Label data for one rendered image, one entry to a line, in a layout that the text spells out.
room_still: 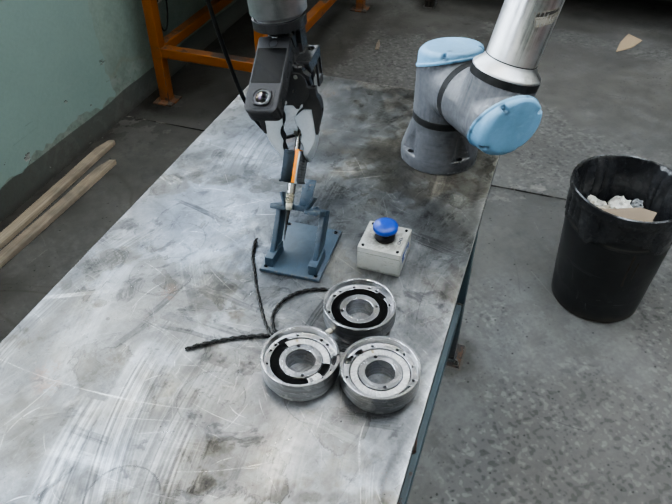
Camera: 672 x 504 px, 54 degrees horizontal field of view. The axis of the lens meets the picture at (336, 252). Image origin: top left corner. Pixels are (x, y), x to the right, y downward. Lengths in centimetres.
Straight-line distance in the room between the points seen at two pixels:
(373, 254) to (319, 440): 32
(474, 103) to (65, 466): 79
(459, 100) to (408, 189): 20
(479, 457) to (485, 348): 37
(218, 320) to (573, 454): 116
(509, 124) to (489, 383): 102
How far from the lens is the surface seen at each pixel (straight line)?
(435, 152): 127
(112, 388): 95
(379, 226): 103
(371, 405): 85
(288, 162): 96
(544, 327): 215
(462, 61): 119
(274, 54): 89
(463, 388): 194
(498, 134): 111
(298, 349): 91
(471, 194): 124
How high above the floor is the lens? 152
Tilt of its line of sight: 41 degrees down
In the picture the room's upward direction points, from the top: straight up
